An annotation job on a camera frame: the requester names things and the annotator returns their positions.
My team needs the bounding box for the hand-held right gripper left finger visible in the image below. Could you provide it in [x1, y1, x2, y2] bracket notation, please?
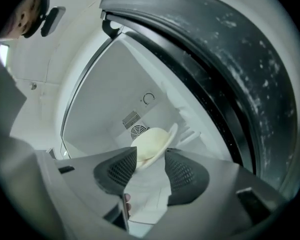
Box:
[37, 146, 138, 232]

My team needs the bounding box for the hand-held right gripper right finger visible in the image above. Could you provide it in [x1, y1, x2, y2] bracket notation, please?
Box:
[164, 148, 288, 225]

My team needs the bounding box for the mini fridge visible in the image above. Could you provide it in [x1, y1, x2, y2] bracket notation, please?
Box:
[59, 0, 300, 231]

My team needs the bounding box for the person's right hand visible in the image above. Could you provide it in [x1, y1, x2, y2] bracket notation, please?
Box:
[124, 193, 133, 219]

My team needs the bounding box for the white plate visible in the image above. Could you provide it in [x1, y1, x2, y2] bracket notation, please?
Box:
[137, 122, 179, 171]

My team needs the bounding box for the ceiling light panel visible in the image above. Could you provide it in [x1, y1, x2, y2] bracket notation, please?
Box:
[0, 43, 11, 67]

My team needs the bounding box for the person's head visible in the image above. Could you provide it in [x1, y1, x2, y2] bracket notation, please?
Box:
[4, 0, 42, 39]

